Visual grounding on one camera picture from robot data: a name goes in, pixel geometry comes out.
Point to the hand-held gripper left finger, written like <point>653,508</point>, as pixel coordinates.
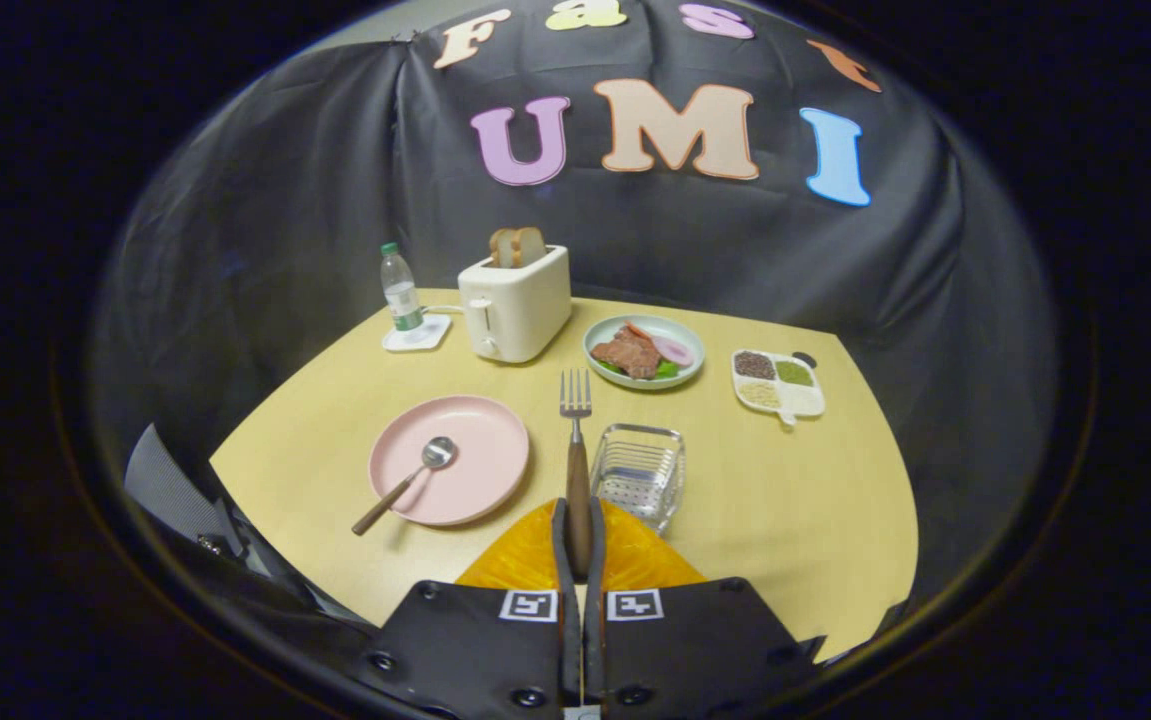
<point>565,575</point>

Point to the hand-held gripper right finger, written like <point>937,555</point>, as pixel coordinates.
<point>597,575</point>

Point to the pink round plate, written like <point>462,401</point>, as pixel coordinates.
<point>475,470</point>

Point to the green lettuce leaf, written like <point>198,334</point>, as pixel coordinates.
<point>667,370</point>

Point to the brown meat slices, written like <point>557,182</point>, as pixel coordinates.
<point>627,355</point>

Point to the pink ham slice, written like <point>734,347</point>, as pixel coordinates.
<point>675,350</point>

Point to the red vegetable slice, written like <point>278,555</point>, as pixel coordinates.
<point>638,330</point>

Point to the pale green food plate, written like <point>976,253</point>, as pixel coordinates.
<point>687,340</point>

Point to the white toaster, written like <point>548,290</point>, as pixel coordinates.
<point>525,310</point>

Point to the white divided seasoning dish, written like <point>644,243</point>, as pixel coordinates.
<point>805,400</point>

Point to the white square coaster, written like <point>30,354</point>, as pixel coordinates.
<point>435,335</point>

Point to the clear plastic water bottle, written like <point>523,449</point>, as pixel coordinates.
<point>401,295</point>

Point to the grey ribbed band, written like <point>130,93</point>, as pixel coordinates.
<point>170,480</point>

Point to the black backdrop cloth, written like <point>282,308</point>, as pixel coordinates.
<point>265,200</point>

